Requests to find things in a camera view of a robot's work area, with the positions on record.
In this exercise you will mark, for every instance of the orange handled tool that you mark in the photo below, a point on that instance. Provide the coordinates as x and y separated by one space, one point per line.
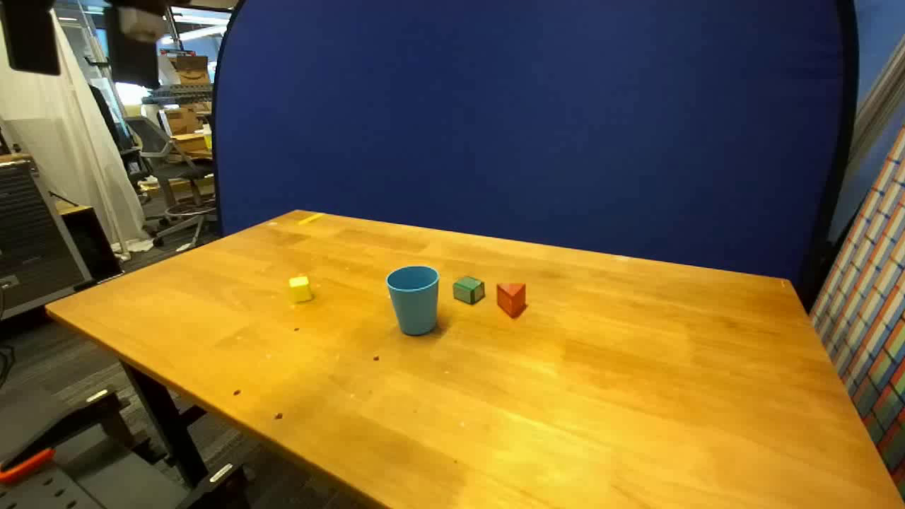
26 468

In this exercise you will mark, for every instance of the background storage shelf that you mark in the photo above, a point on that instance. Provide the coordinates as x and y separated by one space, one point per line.
175 149

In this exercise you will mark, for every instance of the red triangular block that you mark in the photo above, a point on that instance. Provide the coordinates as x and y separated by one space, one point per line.
513 297

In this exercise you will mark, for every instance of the colourful checkered panel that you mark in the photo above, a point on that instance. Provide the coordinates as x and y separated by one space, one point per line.
862 313

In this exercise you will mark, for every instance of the blue fabric backdrop screen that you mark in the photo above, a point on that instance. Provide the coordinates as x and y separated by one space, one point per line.
694 130

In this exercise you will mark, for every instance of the white hanging cloth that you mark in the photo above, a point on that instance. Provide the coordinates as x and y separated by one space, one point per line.
60 126

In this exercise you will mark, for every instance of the yellow block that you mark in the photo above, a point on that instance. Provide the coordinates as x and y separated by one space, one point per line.
302 289

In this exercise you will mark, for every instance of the blue plastic cup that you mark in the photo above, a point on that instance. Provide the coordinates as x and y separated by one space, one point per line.
415 297

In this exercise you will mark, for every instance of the green cube block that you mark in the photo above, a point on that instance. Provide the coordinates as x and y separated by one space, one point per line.
469 289

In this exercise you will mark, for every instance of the black equipment case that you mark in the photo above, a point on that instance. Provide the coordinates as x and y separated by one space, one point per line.
37 256

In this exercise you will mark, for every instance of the black table leg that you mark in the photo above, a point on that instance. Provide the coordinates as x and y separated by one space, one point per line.
223 487

